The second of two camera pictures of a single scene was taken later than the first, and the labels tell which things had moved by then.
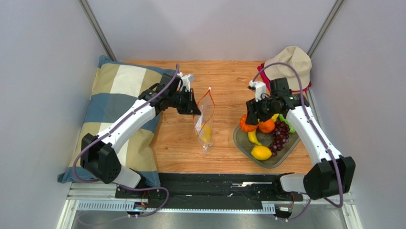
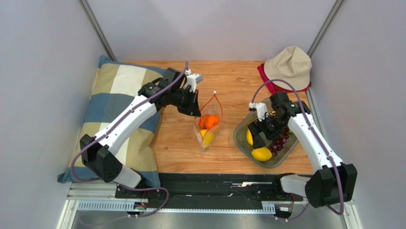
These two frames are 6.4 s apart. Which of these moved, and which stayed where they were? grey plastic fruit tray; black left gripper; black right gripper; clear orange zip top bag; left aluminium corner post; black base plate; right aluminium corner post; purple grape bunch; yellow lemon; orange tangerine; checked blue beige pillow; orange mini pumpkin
Moved: clear orange zip top bag; orange mini pumpkin; orange tangerine; black right gripper
Stayed: black left gripper; grey plastic fruit tray; purple grape bunch; checked blue beige pillow; yellow lemon; left aluminium corner post; right aluminium corner post; black base plate
